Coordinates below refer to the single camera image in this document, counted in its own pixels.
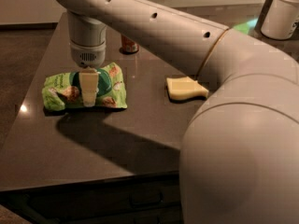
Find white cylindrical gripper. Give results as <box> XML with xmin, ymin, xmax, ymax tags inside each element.
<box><xmin>67</xmin><ymin>11</ymin><xmax>107</xmax><ymax>107</ymax></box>

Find green rice chip bag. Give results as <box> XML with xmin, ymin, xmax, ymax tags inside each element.
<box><xmin>42</xmin><ymin>63</ymin><xmax>127</xmax><ymax>111</ymax></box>

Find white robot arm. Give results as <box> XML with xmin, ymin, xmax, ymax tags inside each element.
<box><xmin>57</xmin><ymin>0</ymin><xmax>299</xmax><ymax>224</ymax></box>

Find orange soda can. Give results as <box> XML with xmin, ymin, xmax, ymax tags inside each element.
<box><xmin>121</xmin><ymin>35</ymin><xmax>139</xmax><ymax>54</ymax></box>

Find yellow sponge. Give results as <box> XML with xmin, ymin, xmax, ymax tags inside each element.
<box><xmin>166</xmin><ymin>77</ymin><xmax>208</xmax><ymax>101</ymax></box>

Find dark cabinet drawers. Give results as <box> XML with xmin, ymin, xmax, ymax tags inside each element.
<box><xmin>1</xmin><ymin>174</ymin><xmax>183</xmax><ymax>224</ymax></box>

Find white cylindrical container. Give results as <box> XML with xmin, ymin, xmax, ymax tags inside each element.
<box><xmin>261</xmin><ymin>0</ymin><xmax>299</xmax><ymax>40</ymax></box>

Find black drawer handle left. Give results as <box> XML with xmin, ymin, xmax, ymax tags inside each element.
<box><xmin>129</xmin><ymin>190</ymin><xmax>164</xmax><ymax>208</ymax></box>

